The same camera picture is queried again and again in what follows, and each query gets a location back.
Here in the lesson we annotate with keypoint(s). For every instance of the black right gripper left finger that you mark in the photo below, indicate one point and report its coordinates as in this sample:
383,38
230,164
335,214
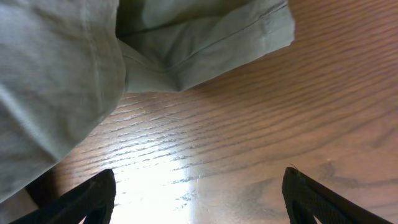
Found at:
91,202

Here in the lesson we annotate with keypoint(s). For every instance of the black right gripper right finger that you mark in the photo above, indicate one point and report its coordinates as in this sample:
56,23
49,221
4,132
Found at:
308,201

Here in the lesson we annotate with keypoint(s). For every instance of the khaki green shorts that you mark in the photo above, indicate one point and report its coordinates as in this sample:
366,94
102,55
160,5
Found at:
65,64

